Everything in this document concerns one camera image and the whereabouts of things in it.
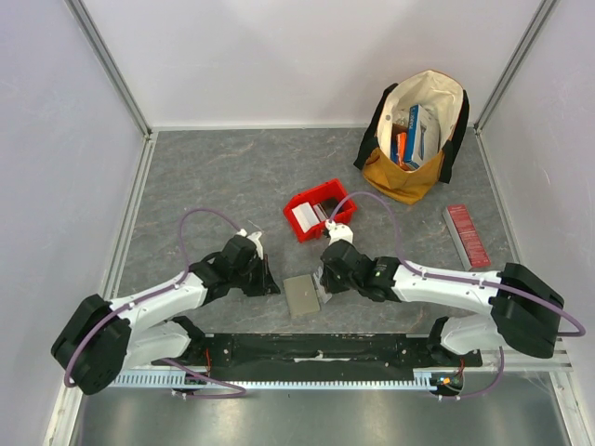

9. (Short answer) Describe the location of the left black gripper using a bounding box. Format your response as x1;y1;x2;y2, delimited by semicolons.
231;254;280;296

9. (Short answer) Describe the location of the grey card holder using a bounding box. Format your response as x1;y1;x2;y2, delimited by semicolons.
283;275;321;319

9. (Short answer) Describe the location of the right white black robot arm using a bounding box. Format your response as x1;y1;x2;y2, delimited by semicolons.
321;240;564;366

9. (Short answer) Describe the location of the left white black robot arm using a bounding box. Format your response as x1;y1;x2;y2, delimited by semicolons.
50;230;280;396

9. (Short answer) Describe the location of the red plastic bin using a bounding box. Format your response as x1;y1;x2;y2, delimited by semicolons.
283;178;348;243

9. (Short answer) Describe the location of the red grey flat box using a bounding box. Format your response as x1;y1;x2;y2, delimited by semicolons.
443;204;491;270

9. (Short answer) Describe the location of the orange box in bag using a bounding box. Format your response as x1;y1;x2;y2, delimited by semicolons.
390;132;407;167

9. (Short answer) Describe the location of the blue box in bag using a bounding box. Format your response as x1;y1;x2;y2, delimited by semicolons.
404;104;433;170

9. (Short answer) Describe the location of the yellow canvas tote bag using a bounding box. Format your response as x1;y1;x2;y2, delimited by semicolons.
353;70;469;204

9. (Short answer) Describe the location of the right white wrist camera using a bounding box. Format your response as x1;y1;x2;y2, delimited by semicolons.
324;220;353;244

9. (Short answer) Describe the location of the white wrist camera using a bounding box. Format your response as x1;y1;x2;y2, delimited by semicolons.
324;220;353;244
236;229;264;259

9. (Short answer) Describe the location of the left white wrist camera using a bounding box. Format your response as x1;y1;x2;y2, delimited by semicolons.
236;229;264;259

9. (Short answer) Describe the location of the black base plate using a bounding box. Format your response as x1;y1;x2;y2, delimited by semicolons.
176;334;483;382

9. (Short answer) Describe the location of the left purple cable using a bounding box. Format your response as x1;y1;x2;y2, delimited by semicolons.
62;208;247;388

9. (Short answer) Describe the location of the blue slotted cable duct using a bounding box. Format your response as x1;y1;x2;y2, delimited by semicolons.
111;368;461;388

